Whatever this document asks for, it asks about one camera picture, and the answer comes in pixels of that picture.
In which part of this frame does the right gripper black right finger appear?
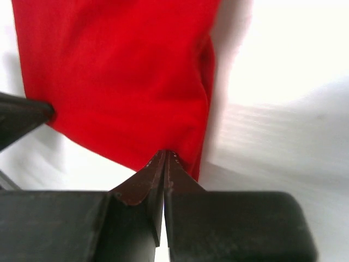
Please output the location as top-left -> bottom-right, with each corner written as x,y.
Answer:
164,151 -> 206,247

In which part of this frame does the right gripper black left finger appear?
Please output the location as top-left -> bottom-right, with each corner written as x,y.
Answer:
110,150 -> 166,247

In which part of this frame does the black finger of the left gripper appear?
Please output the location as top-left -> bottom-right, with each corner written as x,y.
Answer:
1,93 -> 55,150

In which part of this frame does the red t shirt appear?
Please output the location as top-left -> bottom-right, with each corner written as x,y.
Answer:
12,1 -> 220,179

